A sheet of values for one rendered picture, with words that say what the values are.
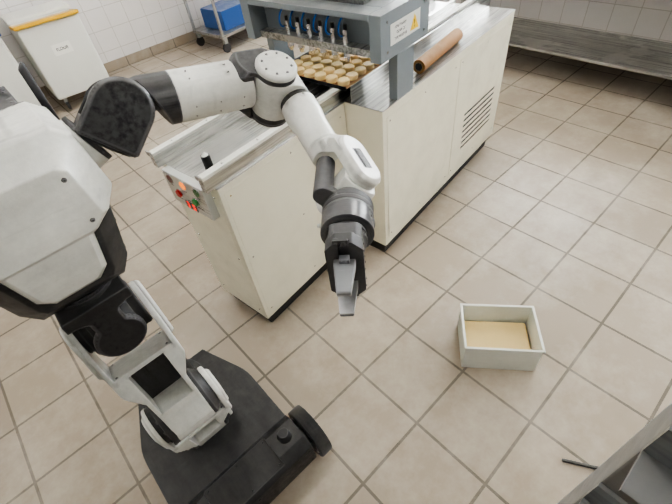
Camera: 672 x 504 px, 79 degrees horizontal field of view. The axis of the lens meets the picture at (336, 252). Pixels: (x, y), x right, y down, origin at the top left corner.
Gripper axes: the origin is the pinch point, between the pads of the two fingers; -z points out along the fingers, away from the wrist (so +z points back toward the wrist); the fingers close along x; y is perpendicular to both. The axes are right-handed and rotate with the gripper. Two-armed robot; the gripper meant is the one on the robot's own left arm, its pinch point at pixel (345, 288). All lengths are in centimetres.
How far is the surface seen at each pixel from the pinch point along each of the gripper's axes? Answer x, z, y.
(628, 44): -96, 306, 204
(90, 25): -72, 419, -284
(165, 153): -30, 89, -71
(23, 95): -91, 304, -303
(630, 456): 20.8, -28.7, 17.8
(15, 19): -43, 347, -302
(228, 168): -30, 77, -44
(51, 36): -56, 337, -272
